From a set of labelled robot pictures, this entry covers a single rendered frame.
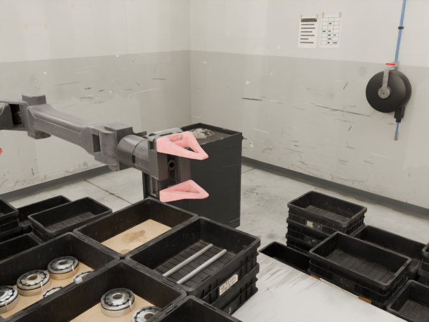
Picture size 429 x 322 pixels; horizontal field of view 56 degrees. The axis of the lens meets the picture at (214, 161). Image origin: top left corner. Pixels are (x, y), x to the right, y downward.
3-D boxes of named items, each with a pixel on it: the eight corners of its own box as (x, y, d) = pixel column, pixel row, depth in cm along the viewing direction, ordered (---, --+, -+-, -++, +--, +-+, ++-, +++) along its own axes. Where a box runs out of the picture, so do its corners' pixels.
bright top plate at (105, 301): (117, 314, 121) (117, 312, 120) (94, 302, 126) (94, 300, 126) (140, 296, 129) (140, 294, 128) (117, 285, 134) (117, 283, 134)
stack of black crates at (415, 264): (425, 298, 238) (435, 247, 227) (406, 324, 217) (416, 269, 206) (360, 270, 264) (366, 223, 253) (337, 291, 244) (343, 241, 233)
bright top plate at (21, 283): (26, 293, 130) (25, 291, 130) (11, 281, 136) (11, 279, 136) (55, 278, 137) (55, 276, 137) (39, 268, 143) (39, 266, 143)
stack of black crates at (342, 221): (360, 270, 264) (368, 207, 250) (337, 291, 244) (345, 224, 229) (306, 248, 291) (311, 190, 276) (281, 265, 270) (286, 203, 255)
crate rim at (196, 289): (189, 299, 119) (189, 293, 118) (122, 264, 137) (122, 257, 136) (262, 244, 149) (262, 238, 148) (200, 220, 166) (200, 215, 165)
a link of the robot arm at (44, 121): (22, 135, 105) (15, 94, 102) (43, 131, 109) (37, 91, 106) (112, 177, 77) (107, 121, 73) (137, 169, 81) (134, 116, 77)
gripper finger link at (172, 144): (221, 182, 65) (182, 168, 71) (221, 138, 62) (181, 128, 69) (189, 194, 60) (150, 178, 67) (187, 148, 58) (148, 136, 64)
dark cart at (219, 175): (184, 271, 288) (181, 149, 259) (146, 248, 318) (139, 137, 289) (239, 239, 329) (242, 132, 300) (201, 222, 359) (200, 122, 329)
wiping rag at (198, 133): (195, 141, 290) (195, 137, 289) (175, 135, 304) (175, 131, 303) (222, 133, 309) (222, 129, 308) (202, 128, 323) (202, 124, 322)
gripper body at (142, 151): (187, 188, 71) (161, 177, 76) (185, 131, 68) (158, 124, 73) (157, 199, 67) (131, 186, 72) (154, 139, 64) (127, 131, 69)
